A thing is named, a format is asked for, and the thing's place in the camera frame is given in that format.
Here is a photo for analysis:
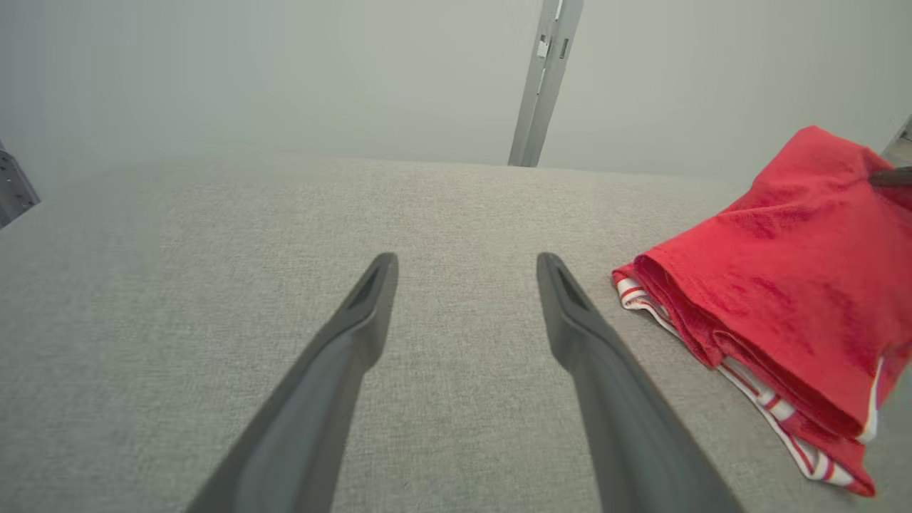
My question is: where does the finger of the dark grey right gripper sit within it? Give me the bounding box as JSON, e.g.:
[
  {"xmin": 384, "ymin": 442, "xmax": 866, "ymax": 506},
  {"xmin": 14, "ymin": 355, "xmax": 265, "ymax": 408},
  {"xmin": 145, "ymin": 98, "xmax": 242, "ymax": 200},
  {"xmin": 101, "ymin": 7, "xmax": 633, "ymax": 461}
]
[{"xmin": 867, "ymin": 165, "xmax": 912, "ymax": 190}]

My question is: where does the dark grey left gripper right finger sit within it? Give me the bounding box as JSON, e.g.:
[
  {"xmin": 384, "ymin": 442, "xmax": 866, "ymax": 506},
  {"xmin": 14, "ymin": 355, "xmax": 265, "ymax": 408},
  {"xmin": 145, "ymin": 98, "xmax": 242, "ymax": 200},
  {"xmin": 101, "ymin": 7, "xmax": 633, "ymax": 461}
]
[{"xmin": 536, "ymin": 252, "xmax": 743, "ymax": 513}]

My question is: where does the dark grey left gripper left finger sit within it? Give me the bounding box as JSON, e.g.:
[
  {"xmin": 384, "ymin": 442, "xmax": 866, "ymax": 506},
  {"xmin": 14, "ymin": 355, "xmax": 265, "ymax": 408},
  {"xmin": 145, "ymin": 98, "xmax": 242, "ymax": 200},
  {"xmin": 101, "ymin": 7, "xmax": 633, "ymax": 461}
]
[{"xmin": 187, "ymin": 252, "xmax": 400, "ymax": 513}]

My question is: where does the red white basketball jersey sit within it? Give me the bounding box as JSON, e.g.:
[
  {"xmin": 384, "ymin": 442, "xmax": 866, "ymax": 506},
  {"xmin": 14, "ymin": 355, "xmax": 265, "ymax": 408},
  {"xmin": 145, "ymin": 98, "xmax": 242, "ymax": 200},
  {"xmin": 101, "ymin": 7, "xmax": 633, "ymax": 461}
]
[{"xmin": 633, "ymin": 126, "xmax": 912, "ymax": 440}]

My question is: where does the folded red garment white trim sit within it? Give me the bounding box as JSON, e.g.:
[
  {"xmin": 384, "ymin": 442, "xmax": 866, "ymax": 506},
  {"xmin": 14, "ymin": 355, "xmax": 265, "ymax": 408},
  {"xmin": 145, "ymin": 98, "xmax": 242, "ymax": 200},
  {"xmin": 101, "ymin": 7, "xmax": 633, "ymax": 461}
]
[{"xmin": 611, "ymin": 264, "xmax": 879, "ymax": 498}]

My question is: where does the grey metal post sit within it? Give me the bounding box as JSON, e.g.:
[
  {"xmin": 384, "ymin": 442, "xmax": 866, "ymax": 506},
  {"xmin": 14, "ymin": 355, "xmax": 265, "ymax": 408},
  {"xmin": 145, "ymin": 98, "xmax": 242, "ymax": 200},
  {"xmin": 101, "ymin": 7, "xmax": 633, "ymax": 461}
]
[
  {"xmin": 522, "ymin": 0, "xmax": 586, "ymax": 169},
  {"xmin": 507, "ymin": 0, "xmax": 564, "ymax": 167}
]

